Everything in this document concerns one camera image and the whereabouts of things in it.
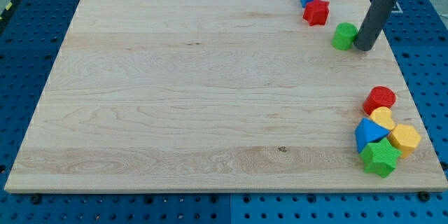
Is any yellow black hazard tape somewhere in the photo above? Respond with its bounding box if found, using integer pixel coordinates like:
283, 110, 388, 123
1, 0, 22, 23

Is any yellow heart block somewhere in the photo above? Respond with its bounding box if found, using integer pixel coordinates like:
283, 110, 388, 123
369, 106, 396, 130

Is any green cylinder block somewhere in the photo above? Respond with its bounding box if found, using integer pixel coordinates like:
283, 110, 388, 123
331, 22, 358, 50

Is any red star block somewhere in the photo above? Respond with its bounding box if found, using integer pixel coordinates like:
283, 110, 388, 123
302, 0, 330, 26

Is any red cylinder block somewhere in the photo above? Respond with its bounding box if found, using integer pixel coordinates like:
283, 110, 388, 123
363, 86, 396, 115

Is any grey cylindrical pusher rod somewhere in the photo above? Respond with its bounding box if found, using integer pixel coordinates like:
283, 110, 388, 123
353, 0, 397, 51

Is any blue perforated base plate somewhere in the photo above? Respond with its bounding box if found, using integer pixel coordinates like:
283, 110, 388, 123
1, 0, 447, 223

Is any green star block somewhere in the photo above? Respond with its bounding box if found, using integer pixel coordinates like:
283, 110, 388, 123
360, 138, 402, 178

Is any yellow hexagon block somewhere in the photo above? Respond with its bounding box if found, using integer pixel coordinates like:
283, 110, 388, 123
388, 124, 421, 158

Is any blue triangle block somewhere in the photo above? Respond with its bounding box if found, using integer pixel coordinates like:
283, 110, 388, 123
354, 118, 390, 153

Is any light wooden board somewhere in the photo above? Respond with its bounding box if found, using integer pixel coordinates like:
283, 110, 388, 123
5, 0, 447, 193

